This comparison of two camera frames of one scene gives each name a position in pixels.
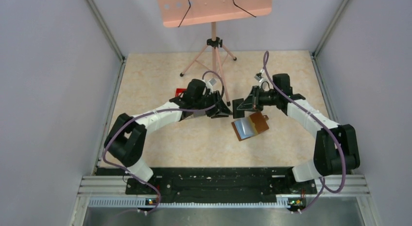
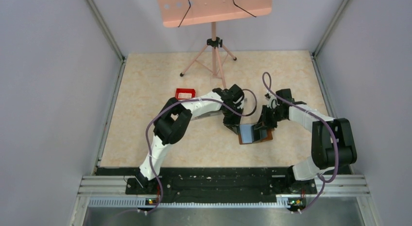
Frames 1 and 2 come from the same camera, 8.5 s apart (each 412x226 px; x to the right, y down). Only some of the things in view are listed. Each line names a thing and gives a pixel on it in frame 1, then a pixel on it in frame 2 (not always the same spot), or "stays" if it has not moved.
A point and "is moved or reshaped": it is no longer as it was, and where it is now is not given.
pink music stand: x=182 y=9 stays
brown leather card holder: x=247 y=127 is moved or reshaped
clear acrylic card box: x=187 y=115 stays
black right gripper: x=252 y=102 -> x=266 y=123
